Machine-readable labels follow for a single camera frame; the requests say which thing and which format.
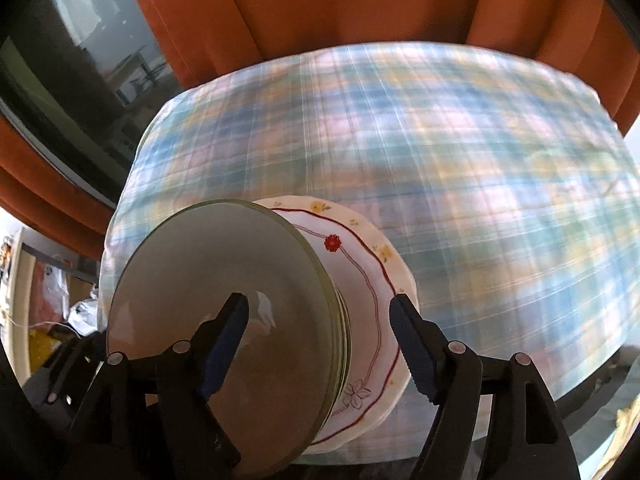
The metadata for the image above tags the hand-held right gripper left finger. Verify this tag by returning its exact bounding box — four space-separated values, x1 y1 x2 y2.
65 291 250 480

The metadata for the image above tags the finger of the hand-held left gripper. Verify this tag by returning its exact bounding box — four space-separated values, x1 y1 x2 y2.
47 332 109 402

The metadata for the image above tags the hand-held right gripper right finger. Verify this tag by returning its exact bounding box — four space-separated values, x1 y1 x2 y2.
389 292 583 480

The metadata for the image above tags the large yellow floral plate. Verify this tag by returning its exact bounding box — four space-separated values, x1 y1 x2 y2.
252 194 420 456

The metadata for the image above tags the scalloped yellow floral plate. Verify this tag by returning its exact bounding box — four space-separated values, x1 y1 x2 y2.
255 196 415 443

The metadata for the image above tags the red and white plastic bag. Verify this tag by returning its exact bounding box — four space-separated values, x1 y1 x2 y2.
32 260 71 323

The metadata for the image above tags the pale wooden shelf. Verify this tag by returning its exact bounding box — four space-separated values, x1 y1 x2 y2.
0 227 40 376

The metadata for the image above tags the narrow orange curtain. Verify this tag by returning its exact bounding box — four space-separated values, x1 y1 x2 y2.
0 110 121 262

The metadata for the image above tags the plaid pastel tablecloth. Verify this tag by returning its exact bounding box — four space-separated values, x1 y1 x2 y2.
98 42 640 461

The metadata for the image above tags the beige cloth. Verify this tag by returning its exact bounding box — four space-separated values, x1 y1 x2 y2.
595 390 640 466

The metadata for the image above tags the dark glass window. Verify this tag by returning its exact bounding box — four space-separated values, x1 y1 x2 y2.
0 0 187 207

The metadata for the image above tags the wide orange curtain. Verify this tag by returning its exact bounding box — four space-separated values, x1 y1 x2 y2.
120 0 640 133

